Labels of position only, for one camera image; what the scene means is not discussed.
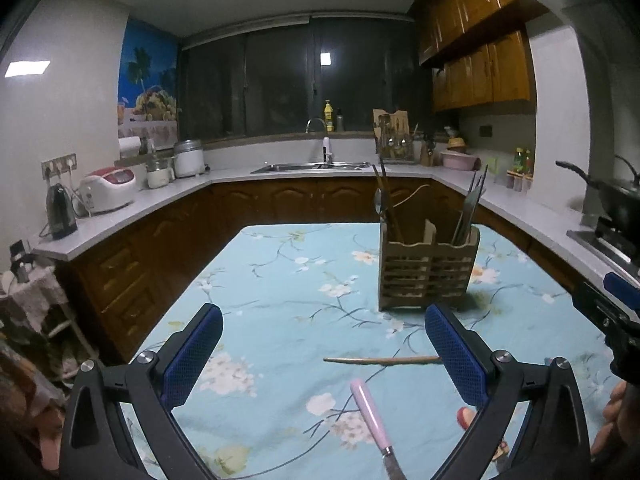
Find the paper towel roll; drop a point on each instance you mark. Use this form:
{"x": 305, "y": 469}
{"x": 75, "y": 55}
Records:
{"x": 129, "y": 146}

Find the wooden utensil holder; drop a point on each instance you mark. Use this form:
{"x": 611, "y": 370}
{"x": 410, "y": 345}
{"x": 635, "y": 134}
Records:
{"x": 415, "y": 275}

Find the steel sink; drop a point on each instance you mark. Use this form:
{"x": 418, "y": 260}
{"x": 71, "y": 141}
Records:
{"x": 312, "y": 166}

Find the dark kitchen window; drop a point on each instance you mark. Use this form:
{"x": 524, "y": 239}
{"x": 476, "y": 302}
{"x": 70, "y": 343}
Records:
{"x": 277, "y": 81}

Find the white red rice cooker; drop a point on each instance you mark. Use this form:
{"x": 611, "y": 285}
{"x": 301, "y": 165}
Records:
{"x": 108, "y": 189}

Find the wooden chopstick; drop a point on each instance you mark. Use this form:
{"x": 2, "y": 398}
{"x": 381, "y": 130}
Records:
{"x": 408, "y": 360}

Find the black frying pan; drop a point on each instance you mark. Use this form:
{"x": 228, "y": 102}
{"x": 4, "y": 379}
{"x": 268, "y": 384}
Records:
{"x": 619, "y": 198}

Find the pink handled knife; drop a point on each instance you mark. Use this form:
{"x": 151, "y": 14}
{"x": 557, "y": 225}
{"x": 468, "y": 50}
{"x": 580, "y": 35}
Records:
{"x": 373, "y": 420}

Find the countertop utensil rack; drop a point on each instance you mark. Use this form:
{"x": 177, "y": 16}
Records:
{"x": 393, "y": 138}

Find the black steel electric kettle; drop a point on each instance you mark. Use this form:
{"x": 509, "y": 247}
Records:
{"x": 60, "y": 213}

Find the steel fork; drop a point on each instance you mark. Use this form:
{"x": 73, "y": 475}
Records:
{"x": 461, "y": 232}

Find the wall power outlet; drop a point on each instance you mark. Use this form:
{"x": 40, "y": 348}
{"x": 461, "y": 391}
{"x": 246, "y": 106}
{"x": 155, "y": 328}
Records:
{"x": 58, "y": 165}

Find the wooden lower cabinets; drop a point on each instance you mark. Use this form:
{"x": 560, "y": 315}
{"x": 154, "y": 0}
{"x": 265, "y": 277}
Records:
{"x": 131, "y": 264}

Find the person's right hand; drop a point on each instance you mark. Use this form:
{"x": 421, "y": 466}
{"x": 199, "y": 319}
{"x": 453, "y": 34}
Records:
{"x": 621, "y": 418}

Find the yellow detergent bottle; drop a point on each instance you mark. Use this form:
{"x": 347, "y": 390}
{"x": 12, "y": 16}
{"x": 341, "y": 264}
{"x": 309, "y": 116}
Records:
{"x": 328, "y": 115}

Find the white pot with lid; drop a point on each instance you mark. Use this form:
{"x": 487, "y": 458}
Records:
{"x": 188, "y": 158}

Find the steel spoon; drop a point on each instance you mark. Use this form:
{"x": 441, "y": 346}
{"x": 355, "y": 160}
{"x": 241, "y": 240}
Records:
{"x": 378, "y": 204}

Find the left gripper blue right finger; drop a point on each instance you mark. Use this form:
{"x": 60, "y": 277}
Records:
{"x": 469, "y": 362}

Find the knife block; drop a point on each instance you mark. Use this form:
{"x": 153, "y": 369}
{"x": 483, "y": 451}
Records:
{"x": 427, "y": 155}

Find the wooden upper cabinets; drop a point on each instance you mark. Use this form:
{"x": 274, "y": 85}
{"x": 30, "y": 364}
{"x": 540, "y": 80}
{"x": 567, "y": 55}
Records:
{"x": 476, "y": 51}

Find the kitchen faucet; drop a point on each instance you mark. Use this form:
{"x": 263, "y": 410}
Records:
{"x": 327, "y": 154}

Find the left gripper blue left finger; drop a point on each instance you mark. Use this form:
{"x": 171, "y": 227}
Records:
{"x": 184, "y": 355}

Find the gas stove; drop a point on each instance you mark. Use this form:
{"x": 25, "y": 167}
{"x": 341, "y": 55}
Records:
{"x": 612, "y": 245}

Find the spice jars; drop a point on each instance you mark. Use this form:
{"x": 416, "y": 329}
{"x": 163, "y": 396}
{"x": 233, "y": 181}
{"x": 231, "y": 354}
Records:
{"x": 520, "y": 177}

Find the tropical fruit poster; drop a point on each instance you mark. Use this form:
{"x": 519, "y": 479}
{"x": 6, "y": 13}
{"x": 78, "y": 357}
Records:
{"x": 147, "y": 105}

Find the pink basin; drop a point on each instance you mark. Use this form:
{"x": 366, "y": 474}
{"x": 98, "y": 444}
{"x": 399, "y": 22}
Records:
{"x": 459, "y": 161}

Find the wooden cabinets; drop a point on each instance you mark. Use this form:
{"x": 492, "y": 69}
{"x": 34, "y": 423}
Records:
{"x": 476, "y": 51}
{"x": 131, "y": 264}

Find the small white jar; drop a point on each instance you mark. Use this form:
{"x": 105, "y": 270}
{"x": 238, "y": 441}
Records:
{"x": 159, "y": 173}

